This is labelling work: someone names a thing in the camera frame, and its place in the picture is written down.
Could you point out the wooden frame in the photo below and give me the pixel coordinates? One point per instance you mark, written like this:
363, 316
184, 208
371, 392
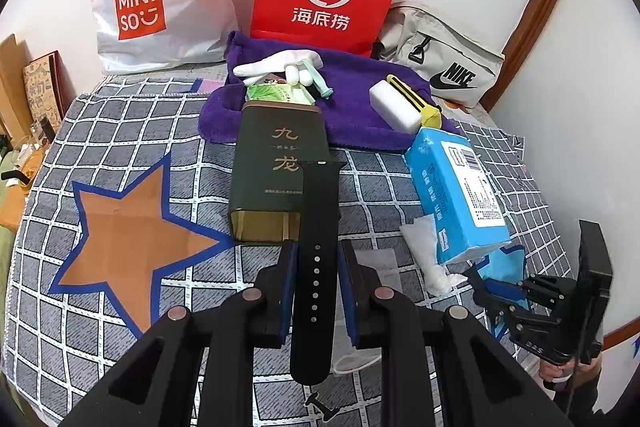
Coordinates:
540, 7

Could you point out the brown cardboard sheet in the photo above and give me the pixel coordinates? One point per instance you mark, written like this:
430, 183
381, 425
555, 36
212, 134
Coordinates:
12, 82

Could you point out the blue tissue pack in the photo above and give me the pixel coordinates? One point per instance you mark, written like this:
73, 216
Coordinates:
450, 187

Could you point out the white sponge block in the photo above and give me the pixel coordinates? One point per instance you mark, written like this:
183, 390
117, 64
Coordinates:
395, 104

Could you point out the yellow black striped tool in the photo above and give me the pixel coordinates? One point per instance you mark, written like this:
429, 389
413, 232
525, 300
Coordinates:
430, 116

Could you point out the beige waist bag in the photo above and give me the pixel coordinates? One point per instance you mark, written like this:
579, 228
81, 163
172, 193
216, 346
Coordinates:
440, 52

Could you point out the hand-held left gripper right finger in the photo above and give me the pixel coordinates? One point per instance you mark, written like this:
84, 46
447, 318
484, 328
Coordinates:
347, 297

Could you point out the person's right hand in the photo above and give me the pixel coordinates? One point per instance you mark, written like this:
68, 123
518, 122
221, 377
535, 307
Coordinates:
552, 372

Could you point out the small white snack packet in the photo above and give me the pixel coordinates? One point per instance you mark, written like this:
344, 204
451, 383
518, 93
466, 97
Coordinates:
274, 81

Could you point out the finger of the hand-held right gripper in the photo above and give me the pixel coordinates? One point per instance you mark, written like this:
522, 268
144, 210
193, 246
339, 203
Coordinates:
505, 309
502, 289

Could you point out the brown illustrated book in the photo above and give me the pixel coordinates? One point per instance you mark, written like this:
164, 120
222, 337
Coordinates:
42, 87

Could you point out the white tissue paper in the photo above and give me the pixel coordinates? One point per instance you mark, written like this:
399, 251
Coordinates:
425, 247

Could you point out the pale green small tube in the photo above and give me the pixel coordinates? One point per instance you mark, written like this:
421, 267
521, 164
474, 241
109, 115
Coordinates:
320, 82

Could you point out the white fabric glove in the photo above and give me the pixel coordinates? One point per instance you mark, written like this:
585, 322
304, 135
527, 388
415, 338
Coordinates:
265, 64

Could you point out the purple towel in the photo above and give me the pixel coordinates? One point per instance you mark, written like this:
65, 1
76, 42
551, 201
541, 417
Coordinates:
350, 117

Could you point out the dark green tin box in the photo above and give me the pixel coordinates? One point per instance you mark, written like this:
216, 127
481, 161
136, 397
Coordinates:
260, 167

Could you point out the person's right forearm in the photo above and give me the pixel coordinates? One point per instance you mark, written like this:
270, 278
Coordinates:
582, 402

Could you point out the green tissue pack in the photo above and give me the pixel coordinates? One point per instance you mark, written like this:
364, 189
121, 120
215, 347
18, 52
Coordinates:
280, 96

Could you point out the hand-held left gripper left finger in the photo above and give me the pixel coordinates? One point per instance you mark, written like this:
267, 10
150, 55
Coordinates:
287, 287

